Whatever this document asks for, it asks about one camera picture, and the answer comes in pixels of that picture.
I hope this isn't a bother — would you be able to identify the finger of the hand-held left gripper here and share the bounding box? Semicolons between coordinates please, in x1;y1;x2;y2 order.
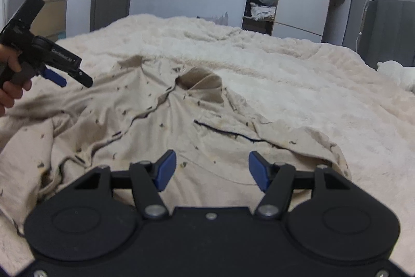
42;66;67;87
66;67;94;88

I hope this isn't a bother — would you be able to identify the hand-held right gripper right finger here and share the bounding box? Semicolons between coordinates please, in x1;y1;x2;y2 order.
248;150;357;219

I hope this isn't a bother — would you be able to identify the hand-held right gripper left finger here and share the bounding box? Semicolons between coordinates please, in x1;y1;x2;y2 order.
65;149;177;219

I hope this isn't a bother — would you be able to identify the beige printed pajama shirt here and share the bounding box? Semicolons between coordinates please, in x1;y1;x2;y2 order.
0;55;353;237

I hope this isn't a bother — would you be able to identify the white folded clothes pile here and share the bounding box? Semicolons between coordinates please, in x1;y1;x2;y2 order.
250;4;277;21

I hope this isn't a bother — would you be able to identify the person's left hand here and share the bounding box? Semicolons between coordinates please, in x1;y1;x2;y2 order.
0;44;33;118

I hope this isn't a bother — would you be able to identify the cream fluffy blanket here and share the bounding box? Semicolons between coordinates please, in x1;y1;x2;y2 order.
0;13;415;277

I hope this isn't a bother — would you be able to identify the white plush toy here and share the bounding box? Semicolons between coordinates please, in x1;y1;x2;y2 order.
376;60;415;92

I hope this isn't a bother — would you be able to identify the grey upholstered headboard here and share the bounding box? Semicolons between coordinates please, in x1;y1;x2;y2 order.
357;0;415;68

